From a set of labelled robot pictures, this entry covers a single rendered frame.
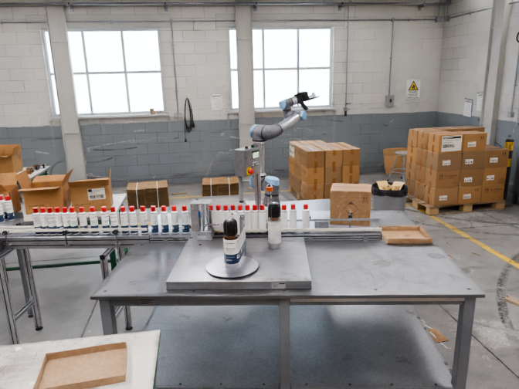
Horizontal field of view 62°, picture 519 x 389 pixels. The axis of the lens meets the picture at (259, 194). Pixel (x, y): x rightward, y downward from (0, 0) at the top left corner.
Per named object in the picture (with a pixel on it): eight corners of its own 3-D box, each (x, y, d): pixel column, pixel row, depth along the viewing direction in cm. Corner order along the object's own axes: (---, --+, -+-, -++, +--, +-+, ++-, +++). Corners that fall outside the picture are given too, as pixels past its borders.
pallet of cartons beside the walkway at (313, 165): (360, 207, 666) (361, 149, 643) (306, 211, 653) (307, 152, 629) (333, 188, 781) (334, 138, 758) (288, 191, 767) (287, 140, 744)
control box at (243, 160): (235, 176, 308) (233, 149, 303) (249, 171, 321) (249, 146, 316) (245, 177, 302) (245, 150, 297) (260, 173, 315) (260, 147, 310)
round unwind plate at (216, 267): (201, 279, 242) (201, 277, 241) (209, 257, 271) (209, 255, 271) (257, 279, 240) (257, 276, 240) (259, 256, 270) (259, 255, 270)
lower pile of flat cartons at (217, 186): (201, 196, 747) (201, 184, 742) (202, 189, 799) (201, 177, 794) (239, 194, 753) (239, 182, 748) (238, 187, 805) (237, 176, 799)
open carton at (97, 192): (68, 217, 392) (62, 176, 383) (76, 202, 440) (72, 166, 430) (113, 213, 401) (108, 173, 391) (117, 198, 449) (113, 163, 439)
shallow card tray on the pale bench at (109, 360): (32, 398, 165) (31, 390, 164) (46, 360, 188) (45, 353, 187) (126, 381, 173) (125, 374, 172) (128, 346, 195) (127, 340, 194)
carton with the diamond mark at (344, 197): (329, 224, 335) (330, 190, 328) (331, 214, 357) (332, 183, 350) (369, 226, 328) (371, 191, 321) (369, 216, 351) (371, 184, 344)
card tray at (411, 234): (387, 244, 299) (387, 238, 297) (378, 231, 324) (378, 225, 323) (432, 243, 297) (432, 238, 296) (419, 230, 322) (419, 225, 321)
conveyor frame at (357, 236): (149, 242, 312) (148, 236, 311) (153, 237, 323) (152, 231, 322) (381, 240, 306) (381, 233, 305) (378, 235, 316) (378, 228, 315)
